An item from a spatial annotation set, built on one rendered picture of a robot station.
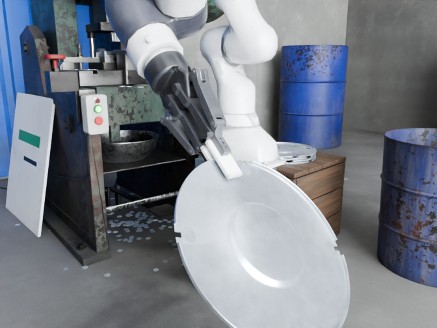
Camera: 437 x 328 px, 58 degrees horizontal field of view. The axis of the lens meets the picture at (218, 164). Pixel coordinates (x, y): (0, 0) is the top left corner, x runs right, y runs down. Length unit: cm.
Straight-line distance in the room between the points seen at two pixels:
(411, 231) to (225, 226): 104
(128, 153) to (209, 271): 128
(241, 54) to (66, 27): 103
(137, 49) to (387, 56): 411
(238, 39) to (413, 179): 74
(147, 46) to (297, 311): 45
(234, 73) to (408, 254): 86
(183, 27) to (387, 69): 400
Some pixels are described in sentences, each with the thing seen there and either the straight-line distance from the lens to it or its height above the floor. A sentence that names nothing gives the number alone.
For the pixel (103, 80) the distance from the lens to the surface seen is 166.
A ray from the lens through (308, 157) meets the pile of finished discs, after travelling 163.
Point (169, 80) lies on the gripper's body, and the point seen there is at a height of 70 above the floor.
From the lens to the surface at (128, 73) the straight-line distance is 167.
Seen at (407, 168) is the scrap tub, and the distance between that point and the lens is 146.
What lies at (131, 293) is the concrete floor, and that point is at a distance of 140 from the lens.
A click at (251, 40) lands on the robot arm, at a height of 79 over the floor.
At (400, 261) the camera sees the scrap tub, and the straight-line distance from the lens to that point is 158.
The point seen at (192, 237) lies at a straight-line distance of 50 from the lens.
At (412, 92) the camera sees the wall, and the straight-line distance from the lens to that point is 453.
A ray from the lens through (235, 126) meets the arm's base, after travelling 114.
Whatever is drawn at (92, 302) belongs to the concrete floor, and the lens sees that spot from 139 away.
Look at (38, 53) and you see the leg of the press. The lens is 199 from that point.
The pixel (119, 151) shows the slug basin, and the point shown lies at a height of 37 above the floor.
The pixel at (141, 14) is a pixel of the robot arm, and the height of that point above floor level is 81.
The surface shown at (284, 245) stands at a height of 48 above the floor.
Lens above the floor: 73
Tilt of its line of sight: 14 degrees down
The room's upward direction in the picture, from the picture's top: straight up
